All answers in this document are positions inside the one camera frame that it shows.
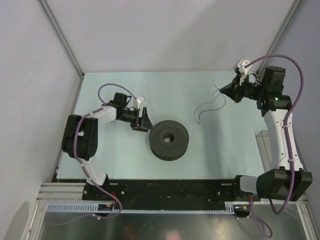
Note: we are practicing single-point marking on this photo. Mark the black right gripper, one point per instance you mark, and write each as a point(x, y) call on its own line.
point(234, 89)

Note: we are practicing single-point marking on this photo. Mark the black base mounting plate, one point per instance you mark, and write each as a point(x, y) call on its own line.
point(176, 203)

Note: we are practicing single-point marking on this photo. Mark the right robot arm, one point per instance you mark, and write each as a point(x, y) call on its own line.
point(286, 178)

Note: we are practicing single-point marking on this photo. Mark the left aluminium corner post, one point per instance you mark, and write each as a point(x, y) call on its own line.
point(53, 22)

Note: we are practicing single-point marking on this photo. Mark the dark perforated cable spool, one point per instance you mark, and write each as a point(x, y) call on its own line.
point(169, 140)

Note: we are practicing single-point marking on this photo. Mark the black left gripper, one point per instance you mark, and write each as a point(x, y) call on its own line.
point(142, 122)

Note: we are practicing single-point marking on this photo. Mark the right aluminium corner post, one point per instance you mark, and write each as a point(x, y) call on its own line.
point(277, 17)

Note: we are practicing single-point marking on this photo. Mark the clear plastic bin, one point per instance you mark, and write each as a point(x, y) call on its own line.
point(264, 146)

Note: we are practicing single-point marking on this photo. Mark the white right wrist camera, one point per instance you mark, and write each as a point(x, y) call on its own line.
point(242, 67)

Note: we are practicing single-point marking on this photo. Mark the aluminium frame rail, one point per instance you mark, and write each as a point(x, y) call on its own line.
point(60, 191)

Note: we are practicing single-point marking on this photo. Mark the aluminium corner post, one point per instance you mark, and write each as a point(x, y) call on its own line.
point(53, 22)
point(277, 17)

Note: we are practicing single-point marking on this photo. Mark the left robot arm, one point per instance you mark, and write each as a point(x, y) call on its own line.
point(81, 134)

